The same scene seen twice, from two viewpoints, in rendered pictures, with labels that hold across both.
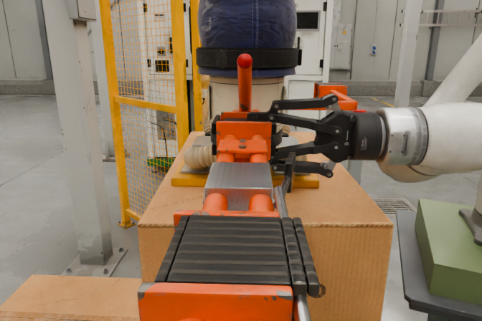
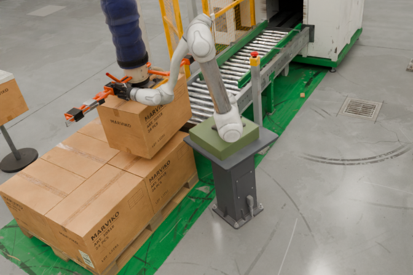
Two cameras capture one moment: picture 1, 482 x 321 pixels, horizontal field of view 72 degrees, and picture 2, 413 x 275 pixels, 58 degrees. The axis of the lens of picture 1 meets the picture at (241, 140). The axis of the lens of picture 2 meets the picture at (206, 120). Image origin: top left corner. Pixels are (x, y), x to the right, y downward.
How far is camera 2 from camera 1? 2.34 m
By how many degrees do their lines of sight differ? 36
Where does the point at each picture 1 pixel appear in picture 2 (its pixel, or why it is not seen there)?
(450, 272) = (192, 133)
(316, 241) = (125, 114)
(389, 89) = not seen: outside the picture
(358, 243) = (133, 116)
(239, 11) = (118, 52)
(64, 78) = not seen: hidden behind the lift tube
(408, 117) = (133, 92)
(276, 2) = (127, 50)
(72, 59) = not seen: hidden behind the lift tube
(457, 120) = (139, 94)
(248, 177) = (89, 102)
